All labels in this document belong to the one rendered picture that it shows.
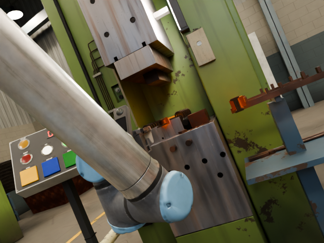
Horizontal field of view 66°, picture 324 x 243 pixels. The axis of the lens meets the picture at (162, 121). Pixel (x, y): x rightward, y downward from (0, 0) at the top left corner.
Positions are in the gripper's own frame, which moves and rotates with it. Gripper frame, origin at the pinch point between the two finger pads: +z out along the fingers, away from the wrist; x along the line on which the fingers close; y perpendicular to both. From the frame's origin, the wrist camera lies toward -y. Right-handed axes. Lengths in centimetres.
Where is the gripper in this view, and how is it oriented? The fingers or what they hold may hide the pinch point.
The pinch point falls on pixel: (142, 130)
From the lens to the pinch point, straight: 89.3
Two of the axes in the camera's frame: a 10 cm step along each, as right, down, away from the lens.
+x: 8.9, -3.8, -2.6
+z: 2.5, -1.0, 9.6
